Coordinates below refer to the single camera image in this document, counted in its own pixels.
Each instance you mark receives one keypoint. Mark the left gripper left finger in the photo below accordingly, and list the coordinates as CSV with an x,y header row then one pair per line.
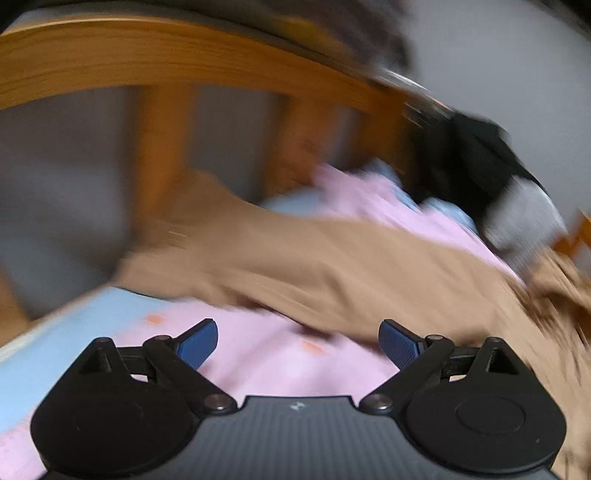
x,y
176,362

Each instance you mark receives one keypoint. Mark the pink bed sheet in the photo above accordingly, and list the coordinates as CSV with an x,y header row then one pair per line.
x,y
286,350

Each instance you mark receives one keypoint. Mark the black clothing pile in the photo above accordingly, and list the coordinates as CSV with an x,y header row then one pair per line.
x,y
465,161

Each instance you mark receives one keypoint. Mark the grey white towel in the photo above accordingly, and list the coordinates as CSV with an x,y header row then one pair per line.
x,y
522,221

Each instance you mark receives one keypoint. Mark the tan khaki jacket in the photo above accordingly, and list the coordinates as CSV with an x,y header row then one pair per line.
x,y
347,276

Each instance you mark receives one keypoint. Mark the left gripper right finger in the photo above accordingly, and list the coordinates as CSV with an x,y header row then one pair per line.
x,y
417,359

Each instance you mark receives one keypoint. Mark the wooden bed frame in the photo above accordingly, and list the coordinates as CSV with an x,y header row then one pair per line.
x,y
102,114

